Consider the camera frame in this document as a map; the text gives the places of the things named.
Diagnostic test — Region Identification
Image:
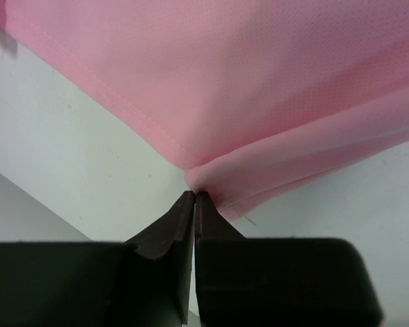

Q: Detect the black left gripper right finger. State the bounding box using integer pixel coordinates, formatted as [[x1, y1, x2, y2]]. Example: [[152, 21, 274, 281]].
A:
[[194, 192, 383, 326]]

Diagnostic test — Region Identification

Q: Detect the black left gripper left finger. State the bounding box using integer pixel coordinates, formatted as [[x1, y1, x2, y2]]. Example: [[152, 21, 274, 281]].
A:
[[0, 191, 195, 326]]

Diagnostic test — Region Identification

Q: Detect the pink t shirt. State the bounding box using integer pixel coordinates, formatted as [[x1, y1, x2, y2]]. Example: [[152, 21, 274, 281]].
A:
[[0, 1, 409, 219]]

